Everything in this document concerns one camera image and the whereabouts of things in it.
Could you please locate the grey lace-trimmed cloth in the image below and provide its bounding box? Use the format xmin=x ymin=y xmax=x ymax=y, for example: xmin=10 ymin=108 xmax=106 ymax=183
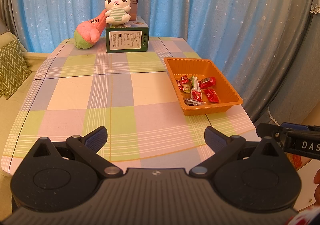
xmin=310 ymin=0 xmax=320 ymax=15

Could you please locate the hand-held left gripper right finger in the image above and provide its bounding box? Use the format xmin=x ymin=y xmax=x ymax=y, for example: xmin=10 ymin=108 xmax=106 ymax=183
xmin=189 ymin=126 xmax=287 ymax=178

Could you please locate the light green sofa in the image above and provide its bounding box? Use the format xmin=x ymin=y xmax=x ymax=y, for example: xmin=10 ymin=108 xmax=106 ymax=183
xmin=0 ymin=32 xmax=53 ymax=178

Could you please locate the green cardboard box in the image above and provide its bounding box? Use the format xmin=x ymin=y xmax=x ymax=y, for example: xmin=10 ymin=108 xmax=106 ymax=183
xmin=105 ymin=16 xmax=150 ymax=53

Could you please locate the white bunny plush toy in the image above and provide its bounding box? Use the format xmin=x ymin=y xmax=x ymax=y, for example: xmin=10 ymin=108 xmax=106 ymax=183
xmin=104 ymin=0 xmax=132 ymax=25

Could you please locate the clear snack packet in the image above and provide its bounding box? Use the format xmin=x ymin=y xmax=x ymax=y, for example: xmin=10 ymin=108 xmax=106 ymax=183
xmin=184 ymin=98 xmax=207 ymax=106

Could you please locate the orange plastic tray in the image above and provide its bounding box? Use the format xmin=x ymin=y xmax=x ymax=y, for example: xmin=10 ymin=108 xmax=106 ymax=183
xmin=164 ymin=57 xmax=243 ymax=117

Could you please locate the grey star curtain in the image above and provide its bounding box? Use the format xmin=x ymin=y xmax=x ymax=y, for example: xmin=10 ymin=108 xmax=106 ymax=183
xmin=0 ymin=0 xmax=24 ymax=37
xmin=220 ymin=0 xmax=320 ymax=128

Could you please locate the green zigzag cushion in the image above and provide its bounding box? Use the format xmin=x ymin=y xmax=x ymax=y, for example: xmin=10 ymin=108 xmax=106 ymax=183
xmin=0 ymin=39 xmax=32 ymax=100

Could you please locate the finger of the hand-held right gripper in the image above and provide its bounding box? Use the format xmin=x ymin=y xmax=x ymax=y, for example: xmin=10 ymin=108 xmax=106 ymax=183
xmin=255 ymin=123 xmax=288 ymax=144

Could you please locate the checked pastel tablecloth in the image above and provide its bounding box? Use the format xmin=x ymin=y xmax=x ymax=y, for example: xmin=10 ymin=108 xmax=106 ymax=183
xmin=1 ymin=37 xmax=260 ymax=178

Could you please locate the blue star curtain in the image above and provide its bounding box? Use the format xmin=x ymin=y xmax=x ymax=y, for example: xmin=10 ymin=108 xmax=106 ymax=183
xmin=15 ymin=0 xmax=250 ymax=65

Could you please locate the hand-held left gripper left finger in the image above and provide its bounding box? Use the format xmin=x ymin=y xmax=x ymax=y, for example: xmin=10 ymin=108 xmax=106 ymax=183
xmin=27 ymin=126 xmax=123 ymax=178

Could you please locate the tall brown cardboard box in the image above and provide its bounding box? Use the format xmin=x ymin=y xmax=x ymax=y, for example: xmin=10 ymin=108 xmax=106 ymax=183
xmin=112 ymin=0 xmax=139 ymax=21

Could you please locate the pink green plush toy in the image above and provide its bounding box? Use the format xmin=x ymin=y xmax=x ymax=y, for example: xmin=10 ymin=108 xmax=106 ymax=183
xmin=74 ymin=10 xmax=107 ymax=49

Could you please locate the red white printed cloth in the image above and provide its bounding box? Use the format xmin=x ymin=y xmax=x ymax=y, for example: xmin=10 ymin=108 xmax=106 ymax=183
xmin=286 ymin=205 xmax=320 ymax=225

